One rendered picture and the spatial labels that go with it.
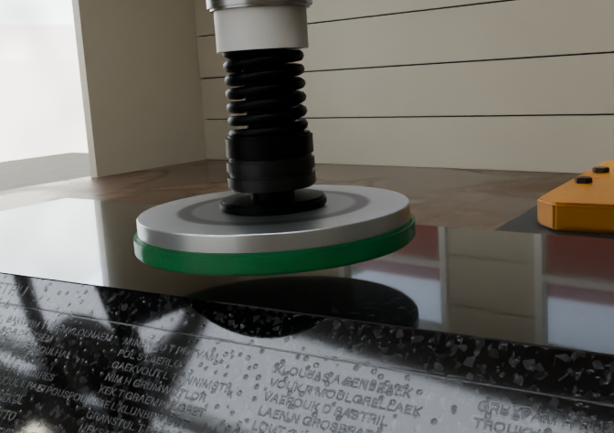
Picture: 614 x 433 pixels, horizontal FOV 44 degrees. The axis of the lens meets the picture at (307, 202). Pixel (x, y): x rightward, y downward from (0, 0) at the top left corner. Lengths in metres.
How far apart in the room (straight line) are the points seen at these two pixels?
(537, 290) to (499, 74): 6.57
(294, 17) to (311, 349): 0.24
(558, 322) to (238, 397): 0.21
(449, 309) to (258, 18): 0.24
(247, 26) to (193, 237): 0.16
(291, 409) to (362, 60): 7.45
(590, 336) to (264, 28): 0.30
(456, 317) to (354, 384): 0.08
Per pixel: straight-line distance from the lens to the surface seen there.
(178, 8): 9.43
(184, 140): 9.36
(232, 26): 0.57
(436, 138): 7.46
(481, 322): 0.49
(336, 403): 0.48
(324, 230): 0.50
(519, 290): 0.56
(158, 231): 0.54
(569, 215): 1.13
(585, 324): 0.49
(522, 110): 7.03
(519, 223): 1.19
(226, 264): 0.51
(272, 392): 0.50
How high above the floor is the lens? 0.98
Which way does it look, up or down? 10 degrees down
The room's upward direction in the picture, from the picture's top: 4 degrees counter-clockwise
